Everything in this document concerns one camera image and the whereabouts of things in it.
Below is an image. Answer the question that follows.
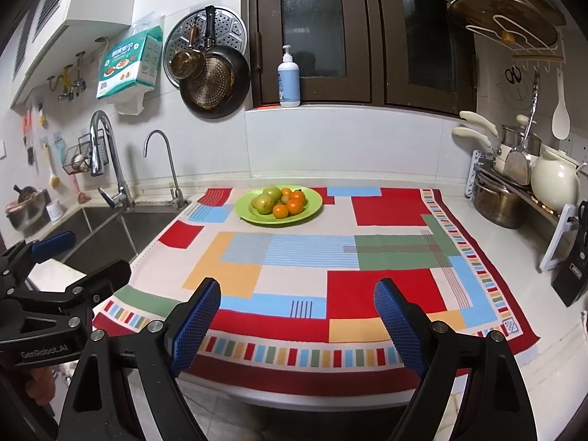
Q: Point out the cream pan handle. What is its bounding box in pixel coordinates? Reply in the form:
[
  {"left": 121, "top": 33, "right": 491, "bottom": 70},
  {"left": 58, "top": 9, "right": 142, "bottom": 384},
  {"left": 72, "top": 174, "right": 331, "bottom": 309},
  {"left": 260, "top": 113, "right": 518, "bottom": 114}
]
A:
[
  {"left": 451, "top": 127, "right": 499, "bottom": 150},
  {"left": 459, "top": 110, "right": 499, "bottom": 141}
]

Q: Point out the green white paper towel pack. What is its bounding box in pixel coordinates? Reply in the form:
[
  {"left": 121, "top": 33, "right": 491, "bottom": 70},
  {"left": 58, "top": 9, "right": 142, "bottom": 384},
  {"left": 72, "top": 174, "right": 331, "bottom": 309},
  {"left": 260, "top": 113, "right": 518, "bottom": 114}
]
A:
[{"left": 96, "top": 14, "right": 166, "bottom": 115}]

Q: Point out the white dish rack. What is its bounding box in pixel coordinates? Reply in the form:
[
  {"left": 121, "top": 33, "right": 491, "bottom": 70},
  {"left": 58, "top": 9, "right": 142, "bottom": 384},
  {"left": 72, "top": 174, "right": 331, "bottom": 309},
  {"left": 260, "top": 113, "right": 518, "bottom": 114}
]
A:
[{"left": 469, "top": 149, "right": 580, "bottom": 272}]

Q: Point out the white pump lotion bottle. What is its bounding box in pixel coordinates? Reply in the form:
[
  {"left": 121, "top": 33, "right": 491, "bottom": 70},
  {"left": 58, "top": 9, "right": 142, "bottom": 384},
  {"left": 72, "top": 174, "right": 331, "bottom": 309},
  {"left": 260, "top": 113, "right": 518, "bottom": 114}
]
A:
[{"left": 277, "top": 45, "right": 301, "bottom": 108}]

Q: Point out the cream ceramic kettle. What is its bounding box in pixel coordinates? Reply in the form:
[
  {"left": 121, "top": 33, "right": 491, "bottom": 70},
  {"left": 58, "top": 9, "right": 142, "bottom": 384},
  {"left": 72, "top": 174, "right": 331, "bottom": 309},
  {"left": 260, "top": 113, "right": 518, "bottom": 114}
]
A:
[{"left": 530, "top": 147, "right": 585, "bottom": 215}]

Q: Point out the small steel pot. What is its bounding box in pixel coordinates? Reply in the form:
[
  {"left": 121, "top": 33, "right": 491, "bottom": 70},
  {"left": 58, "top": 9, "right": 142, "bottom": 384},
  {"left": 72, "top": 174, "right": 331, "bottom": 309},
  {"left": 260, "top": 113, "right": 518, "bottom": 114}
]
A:
[{"left": 501, "top": 124, "right": 543, "bottom": 157}]

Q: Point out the steel cooking pot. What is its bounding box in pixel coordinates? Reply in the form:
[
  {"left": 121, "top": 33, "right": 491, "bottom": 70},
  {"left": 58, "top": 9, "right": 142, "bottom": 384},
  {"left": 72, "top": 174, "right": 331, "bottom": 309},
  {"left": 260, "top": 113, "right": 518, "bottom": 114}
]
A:
[{"left": 473, "top": 177, "right": 527, "bottom": 229}]

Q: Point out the thin gooseneck faucet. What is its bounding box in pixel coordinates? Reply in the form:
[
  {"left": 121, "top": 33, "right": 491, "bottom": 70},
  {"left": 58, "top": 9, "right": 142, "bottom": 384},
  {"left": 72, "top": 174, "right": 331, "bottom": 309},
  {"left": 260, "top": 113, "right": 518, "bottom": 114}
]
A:
[{"left": 144, "top": 129, "right": 190, "bottom": 210}]

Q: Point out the wire sponge basket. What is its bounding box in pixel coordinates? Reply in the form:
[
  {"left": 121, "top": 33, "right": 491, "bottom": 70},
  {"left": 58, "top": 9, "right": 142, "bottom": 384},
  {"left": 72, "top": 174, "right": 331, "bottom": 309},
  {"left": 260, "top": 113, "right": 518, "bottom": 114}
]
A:
[{"left": 63, "top": 129, "right": 107, "bottom": 176}]

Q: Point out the large chrome faucet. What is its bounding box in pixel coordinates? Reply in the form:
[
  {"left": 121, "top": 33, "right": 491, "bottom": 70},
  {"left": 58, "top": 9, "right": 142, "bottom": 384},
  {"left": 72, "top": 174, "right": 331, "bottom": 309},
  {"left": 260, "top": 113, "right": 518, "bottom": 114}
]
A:
[{"left": 89, "top": 110, "right": 135, "bottom": 209}]

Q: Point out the green plastic plate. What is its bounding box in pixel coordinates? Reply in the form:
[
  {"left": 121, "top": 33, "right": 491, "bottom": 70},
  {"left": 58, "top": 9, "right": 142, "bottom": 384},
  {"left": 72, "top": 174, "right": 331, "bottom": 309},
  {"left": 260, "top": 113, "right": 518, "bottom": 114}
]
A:
[{"left": 234, "top": 185, "right": 323, "bottom": 226}]

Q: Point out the white rice spoon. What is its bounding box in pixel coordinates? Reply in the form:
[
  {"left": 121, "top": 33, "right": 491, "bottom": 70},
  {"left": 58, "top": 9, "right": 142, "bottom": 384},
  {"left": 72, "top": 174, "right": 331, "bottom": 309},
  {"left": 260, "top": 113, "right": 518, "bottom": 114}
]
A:
[{"left": 551, "top": 69, "right": 571, "bottom": 140}]

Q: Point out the colourful patterned tablecloth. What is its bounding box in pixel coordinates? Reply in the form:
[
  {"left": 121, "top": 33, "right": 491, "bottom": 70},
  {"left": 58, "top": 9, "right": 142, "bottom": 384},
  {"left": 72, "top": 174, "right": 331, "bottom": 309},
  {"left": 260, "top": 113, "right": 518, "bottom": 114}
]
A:
[{"left": 92, "top": 186, "right": 541, "bottom": 391}]

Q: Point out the white wire board rack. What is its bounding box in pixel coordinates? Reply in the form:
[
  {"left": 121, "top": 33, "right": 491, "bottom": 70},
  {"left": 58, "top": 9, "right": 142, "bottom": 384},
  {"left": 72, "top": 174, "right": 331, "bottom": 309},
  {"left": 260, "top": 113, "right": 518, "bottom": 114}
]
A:
[{"left": 466, "top": 14, "right": 564, "bottom": 61}]

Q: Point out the wire trivet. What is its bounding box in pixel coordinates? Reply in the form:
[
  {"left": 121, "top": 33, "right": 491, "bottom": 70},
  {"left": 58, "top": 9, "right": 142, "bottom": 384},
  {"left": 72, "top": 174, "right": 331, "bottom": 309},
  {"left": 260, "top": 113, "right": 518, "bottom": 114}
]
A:
[{"left": 496, "top": 80, "right": 529, "bottom": 103}]

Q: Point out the small brass saucepan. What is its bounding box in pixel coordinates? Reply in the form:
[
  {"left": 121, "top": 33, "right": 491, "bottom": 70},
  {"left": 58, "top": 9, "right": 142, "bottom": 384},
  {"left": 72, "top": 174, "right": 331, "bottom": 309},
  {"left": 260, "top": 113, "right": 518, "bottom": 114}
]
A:
[{"left": 171, "top": 25, "right": 207, "bottom": 82}]

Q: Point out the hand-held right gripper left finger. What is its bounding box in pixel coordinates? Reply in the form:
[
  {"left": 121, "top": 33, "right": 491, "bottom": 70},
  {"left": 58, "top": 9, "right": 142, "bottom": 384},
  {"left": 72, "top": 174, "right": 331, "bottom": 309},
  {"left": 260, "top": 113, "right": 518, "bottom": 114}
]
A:
[{"left": 57, "top": 277, "right": 223, "bottom": 441}]

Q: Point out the dark brown window frame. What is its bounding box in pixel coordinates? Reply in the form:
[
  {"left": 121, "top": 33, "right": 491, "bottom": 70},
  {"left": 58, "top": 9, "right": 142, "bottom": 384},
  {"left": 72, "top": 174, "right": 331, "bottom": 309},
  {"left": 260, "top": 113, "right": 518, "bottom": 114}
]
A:
[{"left": 241, "top": 0, "right": 478, "bottom": 116}]

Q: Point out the black knife block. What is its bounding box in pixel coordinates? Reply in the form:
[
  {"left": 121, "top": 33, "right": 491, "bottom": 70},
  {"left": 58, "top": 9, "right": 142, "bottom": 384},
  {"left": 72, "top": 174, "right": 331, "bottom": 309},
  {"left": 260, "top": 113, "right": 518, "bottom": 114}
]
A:
[{"left": 551, "top": 204, "right": 588, "bottom": 308}]

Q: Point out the black frying pan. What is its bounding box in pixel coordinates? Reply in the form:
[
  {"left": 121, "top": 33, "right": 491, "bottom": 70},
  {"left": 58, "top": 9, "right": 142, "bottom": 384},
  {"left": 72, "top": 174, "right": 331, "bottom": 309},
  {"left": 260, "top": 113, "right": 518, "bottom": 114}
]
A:
[{"left": 179, "top": 6, "right": 251, "bottom": 120}]

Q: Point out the white wall cabinet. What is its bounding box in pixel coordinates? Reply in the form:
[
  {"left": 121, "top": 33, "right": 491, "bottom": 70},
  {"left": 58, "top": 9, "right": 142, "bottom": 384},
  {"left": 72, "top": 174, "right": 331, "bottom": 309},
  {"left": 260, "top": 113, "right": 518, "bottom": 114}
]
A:
[{"left": 9, "top": 0, "right": 144, "bottom": 107}]

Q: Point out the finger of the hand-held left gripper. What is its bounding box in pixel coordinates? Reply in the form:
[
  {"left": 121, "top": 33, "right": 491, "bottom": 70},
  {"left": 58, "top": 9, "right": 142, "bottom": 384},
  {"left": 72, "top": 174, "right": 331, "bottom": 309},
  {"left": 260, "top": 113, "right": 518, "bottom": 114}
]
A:
[
  {"left": 0, "top": 259, "right": 132, "bottom": 327},
  {"left": 0, "top": 232, "right": 77, "bottom": 295}
]

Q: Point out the yellow dish brush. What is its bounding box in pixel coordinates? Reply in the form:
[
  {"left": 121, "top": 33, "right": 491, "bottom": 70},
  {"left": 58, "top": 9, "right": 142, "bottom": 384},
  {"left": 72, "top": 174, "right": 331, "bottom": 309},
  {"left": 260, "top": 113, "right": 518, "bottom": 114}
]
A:
[{"left": 41, "top": 142, "right": 63, "bottom": 190}]

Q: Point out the perforated steel steamer tray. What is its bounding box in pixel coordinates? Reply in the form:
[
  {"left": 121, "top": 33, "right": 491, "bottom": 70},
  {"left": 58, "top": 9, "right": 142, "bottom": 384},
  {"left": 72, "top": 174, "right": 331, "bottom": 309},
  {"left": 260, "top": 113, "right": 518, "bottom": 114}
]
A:
[{"left": 163, "top": 7, "right": 249, "bottom": 89}]

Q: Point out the brass wall tap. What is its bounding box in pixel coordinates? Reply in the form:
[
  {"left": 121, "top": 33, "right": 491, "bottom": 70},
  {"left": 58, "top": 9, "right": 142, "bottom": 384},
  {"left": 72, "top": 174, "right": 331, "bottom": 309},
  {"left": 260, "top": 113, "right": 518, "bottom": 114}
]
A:
[
  {"left": 73, "top": 51, "right": 89, "bottom": 98},
  {"left": 47, "top": 65, "right": 75, "bottom": 102}
]

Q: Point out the steel kitchen sink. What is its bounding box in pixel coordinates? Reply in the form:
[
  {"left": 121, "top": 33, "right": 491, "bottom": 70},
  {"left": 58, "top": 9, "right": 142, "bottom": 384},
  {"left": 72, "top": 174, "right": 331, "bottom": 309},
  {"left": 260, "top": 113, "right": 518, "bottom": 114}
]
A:
[{"left": 9, "top": 204, "right": 184, "bottom": 276}]

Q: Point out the golden perforated strainer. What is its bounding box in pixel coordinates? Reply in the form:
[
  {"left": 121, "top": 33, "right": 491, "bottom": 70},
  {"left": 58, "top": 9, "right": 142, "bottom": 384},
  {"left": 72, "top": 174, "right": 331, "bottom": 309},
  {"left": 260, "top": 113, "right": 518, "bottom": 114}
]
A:
[{"left": 184, "top": 57, "right": 236, "bottom": 110}]

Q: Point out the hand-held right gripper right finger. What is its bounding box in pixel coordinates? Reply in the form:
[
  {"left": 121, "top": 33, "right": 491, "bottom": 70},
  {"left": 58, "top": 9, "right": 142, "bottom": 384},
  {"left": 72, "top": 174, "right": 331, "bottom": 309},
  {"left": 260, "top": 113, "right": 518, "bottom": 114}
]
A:
[{"left": 373, "top": 278, "right": 538, "bottom": 441}]

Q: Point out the dark pot with lid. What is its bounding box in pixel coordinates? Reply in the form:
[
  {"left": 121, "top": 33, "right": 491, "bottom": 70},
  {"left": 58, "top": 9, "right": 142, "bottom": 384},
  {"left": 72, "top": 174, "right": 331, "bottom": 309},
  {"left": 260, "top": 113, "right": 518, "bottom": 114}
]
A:
[{"left": 4, "top": 186, "right": 51, "bottom": 231}]

